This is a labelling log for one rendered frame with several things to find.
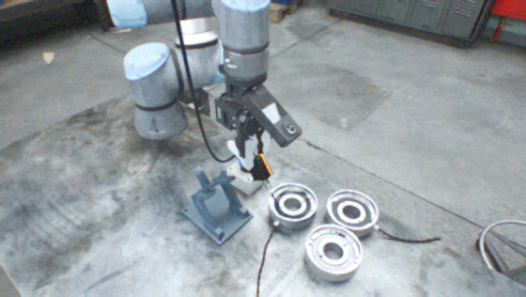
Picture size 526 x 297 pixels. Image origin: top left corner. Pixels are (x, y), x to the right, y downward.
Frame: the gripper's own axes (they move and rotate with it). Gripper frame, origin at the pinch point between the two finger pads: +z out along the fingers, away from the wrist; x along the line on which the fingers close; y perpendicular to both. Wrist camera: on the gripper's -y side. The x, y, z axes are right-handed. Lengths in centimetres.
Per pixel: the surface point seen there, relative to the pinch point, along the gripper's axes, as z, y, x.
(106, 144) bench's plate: 13.3, 45.5, 12.3
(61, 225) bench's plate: 13.1, 27.2, 32.3
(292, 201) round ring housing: 11.6, -6.2, -5.0
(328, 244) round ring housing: 10.9, -18.5, -0.7
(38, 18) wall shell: 82, 389, -71
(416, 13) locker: 70, 82, -323
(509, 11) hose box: 59, 10, -354
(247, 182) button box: 8.8, 3.4, -0.5
